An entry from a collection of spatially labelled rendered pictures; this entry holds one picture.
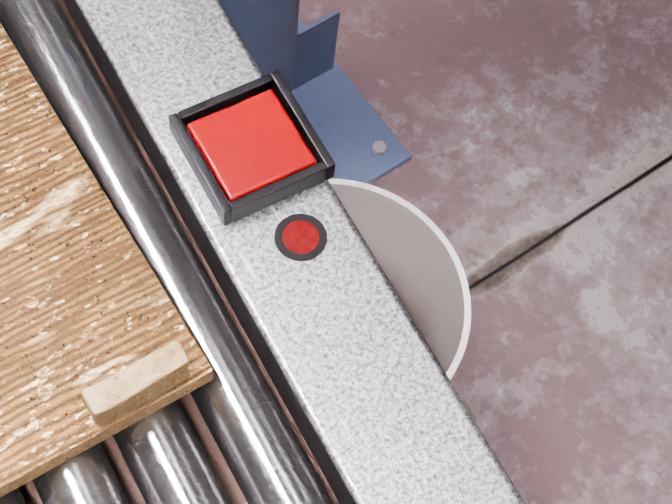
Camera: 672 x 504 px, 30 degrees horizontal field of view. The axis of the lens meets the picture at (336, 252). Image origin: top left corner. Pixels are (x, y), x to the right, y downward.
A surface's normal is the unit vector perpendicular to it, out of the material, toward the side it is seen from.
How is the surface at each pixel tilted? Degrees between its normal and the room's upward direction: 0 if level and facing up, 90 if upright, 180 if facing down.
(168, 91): 0
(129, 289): 0
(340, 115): 0
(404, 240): 87
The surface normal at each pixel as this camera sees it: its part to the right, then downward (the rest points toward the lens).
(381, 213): -0.43, 0.77
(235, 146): 0.07, -0.43
